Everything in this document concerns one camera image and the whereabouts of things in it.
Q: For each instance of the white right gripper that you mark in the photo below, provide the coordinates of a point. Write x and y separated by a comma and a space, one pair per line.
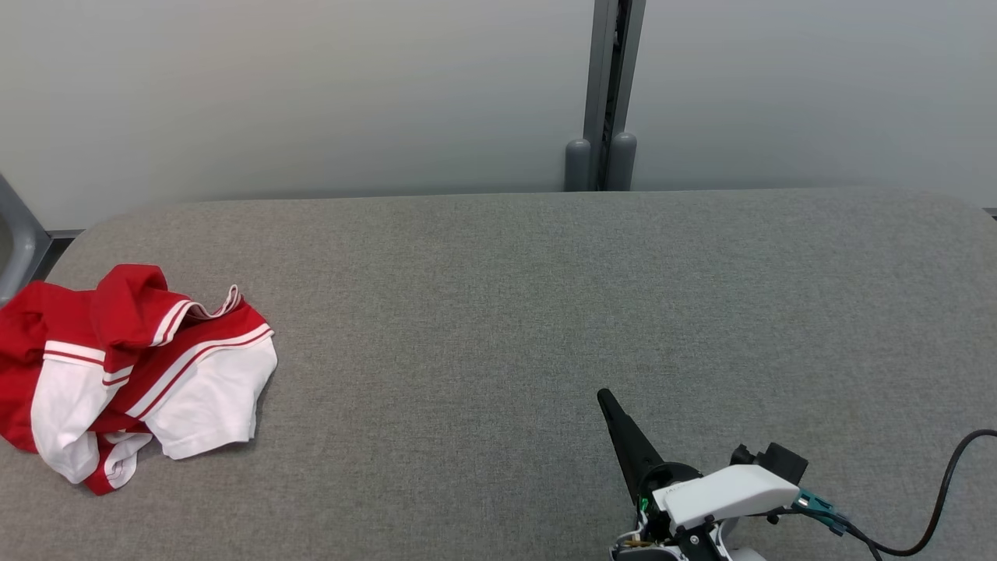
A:
724, 492

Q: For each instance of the red white jersey shirt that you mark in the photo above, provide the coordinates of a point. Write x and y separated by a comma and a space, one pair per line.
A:
202, 389

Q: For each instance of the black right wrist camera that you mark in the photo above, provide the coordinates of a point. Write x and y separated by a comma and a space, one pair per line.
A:
775, 461

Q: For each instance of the grey metal wall post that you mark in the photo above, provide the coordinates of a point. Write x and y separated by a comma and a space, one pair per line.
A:
604, 93

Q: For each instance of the grey metal frame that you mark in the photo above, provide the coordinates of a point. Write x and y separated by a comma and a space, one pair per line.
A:
19, 241

